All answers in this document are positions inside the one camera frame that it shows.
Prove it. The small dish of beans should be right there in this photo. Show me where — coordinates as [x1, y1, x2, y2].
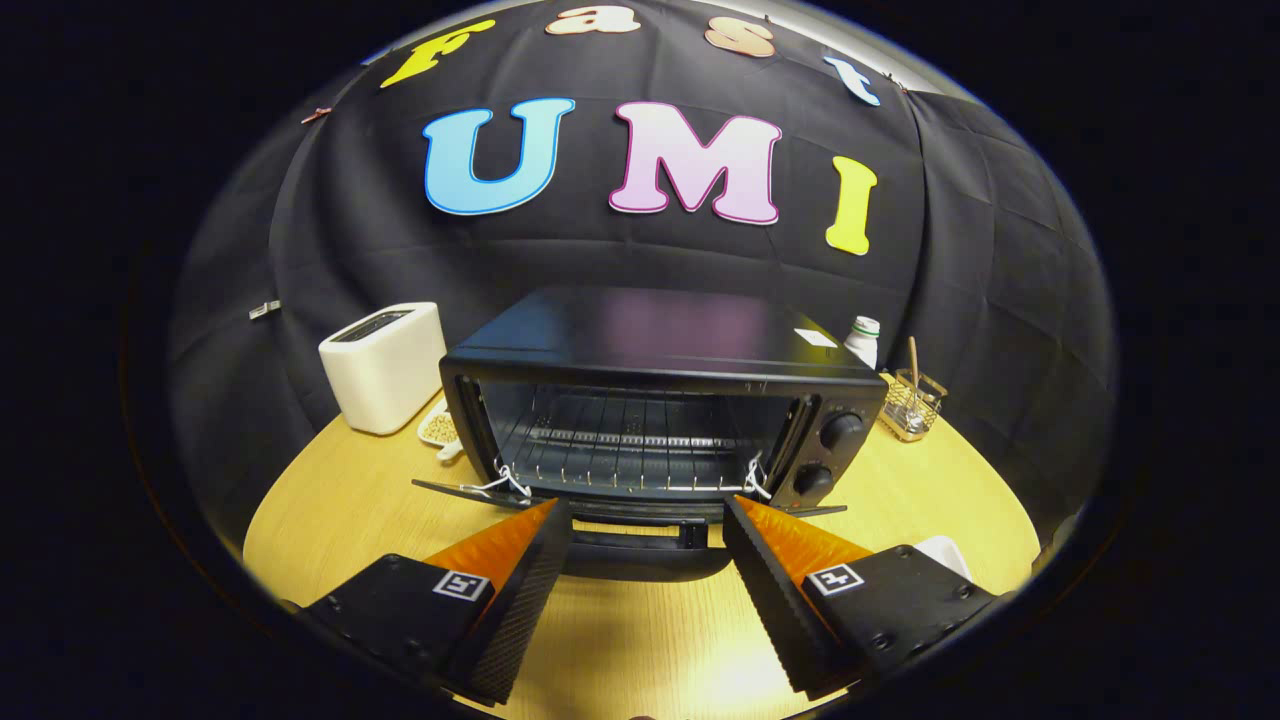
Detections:
[417, 398, 466, 461]

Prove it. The black backdrop cloth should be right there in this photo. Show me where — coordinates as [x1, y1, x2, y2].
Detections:
[165, 0, 1116, 541]

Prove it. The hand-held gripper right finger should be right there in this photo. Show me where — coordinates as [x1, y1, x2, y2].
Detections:
[722, 494, 1001, 701]

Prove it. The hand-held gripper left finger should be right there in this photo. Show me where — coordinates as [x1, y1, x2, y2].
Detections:
[296, 498, 573, 707]

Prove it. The white plastic bottle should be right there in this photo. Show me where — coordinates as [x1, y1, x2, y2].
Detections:
[843, 316, 882, 371]

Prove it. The white square plate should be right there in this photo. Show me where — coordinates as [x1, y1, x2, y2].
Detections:
[915, 535, 976, 583]

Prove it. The black toaster oven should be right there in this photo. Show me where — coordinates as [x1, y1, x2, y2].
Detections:
[412, 286, 889, 581]

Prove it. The metal wire holder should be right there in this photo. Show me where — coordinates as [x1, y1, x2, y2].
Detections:
[878, 368, 948, 443]

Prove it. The white bread toaster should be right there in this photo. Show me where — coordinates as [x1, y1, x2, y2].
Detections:
[318, 302, 448, 436]

